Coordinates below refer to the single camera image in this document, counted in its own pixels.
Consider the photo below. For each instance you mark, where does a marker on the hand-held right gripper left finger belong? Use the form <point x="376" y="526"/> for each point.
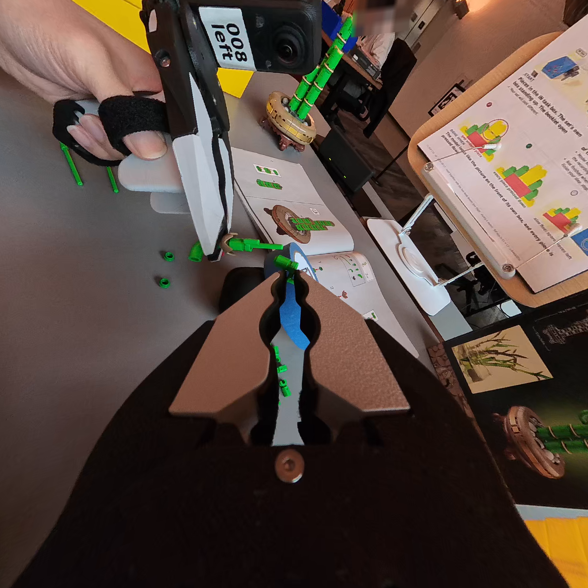
<point x="225" y="363"/>

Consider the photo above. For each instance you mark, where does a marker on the blue storage bin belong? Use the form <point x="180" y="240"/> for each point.
<point x="333" y="23"/>

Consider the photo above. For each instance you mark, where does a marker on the grey cabinet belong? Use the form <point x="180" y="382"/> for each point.
<point x="427" y="23"/>

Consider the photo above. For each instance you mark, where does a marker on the printed instruction sheet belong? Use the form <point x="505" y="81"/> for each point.
<point x="514" y="138"/>

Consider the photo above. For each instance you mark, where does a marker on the lego bamboo model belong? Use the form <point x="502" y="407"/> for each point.
<point x="294" y="121"/>

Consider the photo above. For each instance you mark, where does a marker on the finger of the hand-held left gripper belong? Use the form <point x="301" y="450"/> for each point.
<point x="229" y="183"/>
<point x="197" y="193"/>

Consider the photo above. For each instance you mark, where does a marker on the green lego cylinder piece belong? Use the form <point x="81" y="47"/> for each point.
<point x="285" y="263"/>

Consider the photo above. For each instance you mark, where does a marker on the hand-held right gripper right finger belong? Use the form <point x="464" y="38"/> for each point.
<point x="353" y="363"/>

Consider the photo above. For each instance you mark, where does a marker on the person's left hand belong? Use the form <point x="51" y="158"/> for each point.
<point x="69" y="50"/>

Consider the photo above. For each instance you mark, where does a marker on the white flat stand base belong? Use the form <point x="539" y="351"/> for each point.
<point x="413" y="262"/>

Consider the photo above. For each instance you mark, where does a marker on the green lego stem assembly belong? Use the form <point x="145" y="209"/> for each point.
<point x="248" y="244"/>

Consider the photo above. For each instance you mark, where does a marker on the green lego bar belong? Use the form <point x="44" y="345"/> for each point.
<point x="71" y="163"/>
<point x="112" y="179"/>

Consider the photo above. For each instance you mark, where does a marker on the yellow box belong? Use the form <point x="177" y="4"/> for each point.
<point x="115" y="18"/>
<point x="560" y="551"/>

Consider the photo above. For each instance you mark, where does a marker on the black chair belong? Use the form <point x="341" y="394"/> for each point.
<point x="390" y="87"/>

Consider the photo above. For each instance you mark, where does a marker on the blue tape roll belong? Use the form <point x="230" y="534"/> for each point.
<point x="289" y="321"/>

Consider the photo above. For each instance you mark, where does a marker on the black lego box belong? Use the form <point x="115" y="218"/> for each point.
<point x="528" y="436"/>

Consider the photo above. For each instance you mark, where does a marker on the black electronic box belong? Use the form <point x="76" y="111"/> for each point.
<point x="344" y="160"/>

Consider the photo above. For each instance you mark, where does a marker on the black framed picture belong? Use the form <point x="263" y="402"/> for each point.
<point x="445" y="101"/>

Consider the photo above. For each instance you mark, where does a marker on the lego instruction booklet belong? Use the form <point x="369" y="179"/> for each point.
<point x="303" y="197"/>

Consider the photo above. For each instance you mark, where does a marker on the wooden book stand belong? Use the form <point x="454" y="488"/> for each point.
<point x="464" y="92"/>

